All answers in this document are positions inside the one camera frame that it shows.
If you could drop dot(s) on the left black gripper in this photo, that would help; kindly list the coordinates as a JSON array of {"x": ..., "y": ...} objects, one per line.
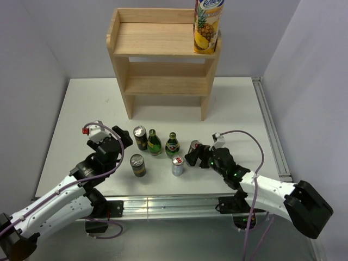
[{"x": 124, "y": 135}]

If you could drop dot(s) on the pineapple juice carton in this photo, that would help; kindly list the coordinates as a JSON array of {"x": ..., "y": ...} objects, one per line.
[{"x": 206, "y": 25}]

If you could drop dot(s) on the green glass bottle right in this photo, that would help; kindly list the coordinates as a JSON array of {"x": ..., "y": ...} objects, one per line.
[{"x": 172, "y": 146}]

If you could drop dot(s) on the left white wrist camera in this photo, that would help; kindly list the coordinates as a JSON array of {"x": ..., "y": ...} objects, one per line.
[{"x": 96, "y": 132}]

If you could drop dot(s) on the right side aluminium rail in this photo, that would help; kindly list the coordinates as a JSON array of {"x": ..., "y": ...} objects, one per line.
[{"x": 280, "y": 160}]

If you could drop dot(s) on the black can front left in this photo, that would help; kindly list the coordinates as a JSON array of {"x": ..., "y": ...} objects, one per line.
[{"x": 137, "y": 163}]

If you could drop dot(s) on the black can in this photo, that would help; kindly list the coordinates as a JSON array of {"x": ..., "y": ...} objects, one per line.
[
  {"x": 140, "y": 135},
  {"x": 137, "y": 163}
]

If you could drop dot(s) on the green glass bottle left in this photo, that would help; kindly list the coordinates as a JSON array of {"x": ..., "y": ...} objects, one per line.
[{"x": 153, "y": 143}]

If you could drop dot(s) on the green glass bottle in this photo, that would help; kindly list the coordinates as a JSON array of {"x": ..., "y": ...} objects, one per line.
[
  {"x": 172, "y": 146},
  {"x": 153, "y": 143}
]

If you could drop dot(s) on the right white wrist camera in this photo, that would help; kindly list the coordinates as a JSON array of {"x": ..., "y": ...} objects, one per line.
[{"x": 219, "y": 141}]

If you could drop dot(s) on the silver red-top can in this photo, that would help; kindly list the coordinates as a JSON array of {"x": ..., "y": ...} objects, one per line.
[
  {"x": 177, "y": 165},
  {"x": 193, "y": 146}
]

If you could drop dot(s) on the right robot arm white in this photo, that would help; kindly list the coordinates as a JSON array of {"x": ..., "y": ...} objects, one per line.
[{"x": 299, "y": 202}]

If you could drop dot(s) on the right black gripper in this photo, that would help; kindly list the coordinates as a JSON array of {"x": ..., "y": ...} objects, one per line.
[{"x": 204, "y": 151}]

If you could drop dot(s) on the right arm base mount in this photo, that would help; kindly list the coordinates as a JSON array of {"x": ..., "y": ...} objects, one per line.
[{"x": 237, "y": 207}]

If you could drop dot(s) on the wooden two-tier shelf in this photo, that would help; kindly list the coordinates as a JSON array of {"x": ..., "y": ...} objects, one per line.
[{"x": 152, "y": 53}]

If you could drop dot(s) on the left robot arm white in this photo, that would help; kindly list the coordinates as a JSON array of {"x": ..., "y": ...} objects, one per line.
[{"x": 75, "y": 197}]

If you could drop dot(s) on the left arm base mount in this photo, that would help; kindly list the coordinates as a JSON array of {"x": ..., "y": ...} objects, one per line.
[{"x": 98, "y": 221}]

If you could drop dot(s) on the black can rear left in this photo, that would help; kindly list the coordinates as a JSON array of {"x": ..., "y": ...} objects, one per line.
[{"x": 140, "y": 135}]

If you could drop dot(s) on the aluminium rail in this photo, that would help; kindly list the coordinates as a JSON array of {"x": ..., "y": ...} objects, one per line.
[
  {"x": 148, "y": 207},
  {"x": 280, "y": 160}
]

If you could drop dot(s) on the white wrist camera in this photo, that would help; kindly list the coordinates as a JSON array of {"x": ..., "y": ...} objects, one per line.
[
  {"x": 219, "y": 141},
  {"x": 96, "y": 132}
]

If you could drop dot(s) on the front aluminium rail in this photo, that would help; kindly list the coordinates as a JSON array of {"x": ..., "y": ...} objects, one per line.
[{"x": 148, "y": 207}]

